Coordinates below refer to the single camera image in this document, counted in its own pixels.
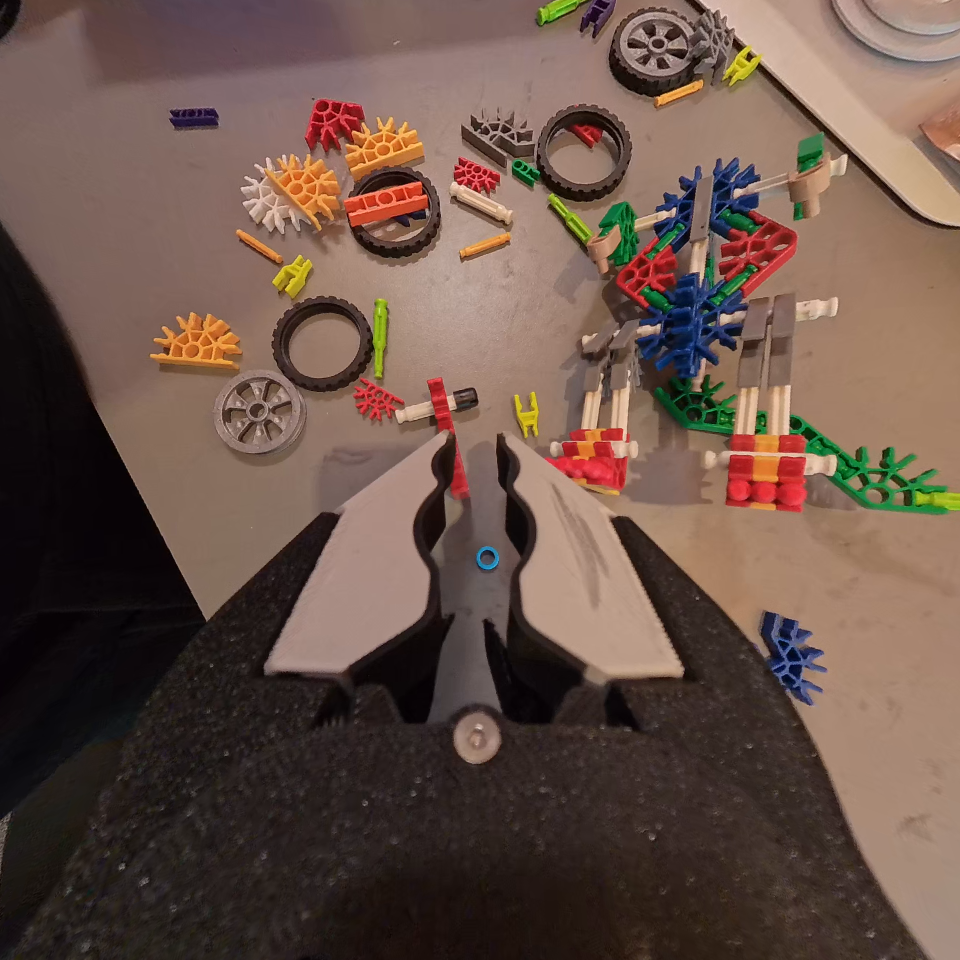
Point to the black tyre grey hub wheel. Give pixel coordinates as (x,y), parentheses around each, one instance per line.
(616,56)

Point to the black rubber tyre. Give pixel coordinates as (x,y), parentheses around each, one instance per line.
(282,345)
(394,246)
(546,154)

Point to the small green connector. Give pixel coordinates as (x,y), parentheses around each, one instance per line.
(525,172)

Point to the white plastic rod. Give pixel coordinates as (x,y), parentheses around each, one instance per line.
(480,202)
(416,411)

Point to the purple clip connector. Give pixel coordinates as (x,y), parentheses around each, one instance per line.
(598,15)

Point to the yellow clip connector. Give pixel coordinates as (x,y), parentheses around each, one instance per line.
(742,66)
(292,276)
(526,414)

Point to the grey half-circle connector stack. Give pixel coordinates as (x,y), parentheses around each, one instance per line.
(495,142)

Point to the orange snowflake connector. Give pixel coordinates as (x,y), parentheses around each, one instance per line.
(307,187)

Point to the orange-red ladder connector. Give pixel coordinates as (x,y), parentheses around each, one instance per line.
(382,204)

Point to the person's dark clothing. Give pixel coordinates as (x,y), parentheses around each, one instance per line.
(60,525)

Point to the grey wheel hub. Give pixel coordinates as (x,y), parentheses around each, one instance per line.
(222,412)

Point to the orange plastic rod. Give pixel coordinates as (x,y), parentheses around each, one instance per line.
(259,246)
(485,246)
(679,93)

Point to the lime green plastic rod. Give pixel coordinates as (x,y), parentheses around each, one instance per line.
(380,337)
(570,219)
(559,11)

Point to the multicoloured construction toy model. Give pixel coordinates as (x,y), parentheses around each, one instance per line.
(690,322)

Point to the red toothed strip connector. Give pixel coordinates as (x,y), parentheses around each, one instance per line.
(437,388)

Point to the red fan connector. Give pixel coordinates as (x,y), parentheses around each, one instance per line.
(476,174)

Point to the orange half-circle connector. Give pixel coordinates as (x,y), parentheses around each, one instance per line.
(382,154)
(195,349)

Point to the black rod end cap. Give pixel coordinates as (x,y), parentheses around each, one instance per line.
(465,398)

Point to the white snowflake connector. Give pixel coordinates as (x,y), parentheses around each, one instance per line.
(262,199)

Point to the small red connector piece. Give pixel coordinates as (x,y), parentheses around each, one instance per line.
(589,135)

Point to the small red snowflake connector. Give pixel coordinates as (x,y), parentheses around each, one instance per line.
(377,399)

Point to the red wedge connector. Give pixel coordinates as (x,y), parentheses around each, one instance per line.
(330,124)

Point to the grey snowflake connector stack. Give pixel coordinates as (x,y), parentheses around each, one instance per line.
(712,37)

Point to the blue snowflake connector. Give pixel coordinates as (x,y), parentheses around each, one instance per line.
(791,656)

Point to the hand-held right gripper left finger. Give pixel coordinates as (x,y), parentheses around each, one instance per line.
(360,592)

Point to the dark blue connector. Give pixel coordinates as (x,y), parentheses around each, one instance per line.
(409,220)

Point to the purple flat connector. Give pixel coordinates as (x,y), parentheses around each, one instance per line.
(193,117)

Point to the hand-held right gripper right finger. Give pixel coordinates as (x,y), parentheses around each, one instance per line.
(600,600)

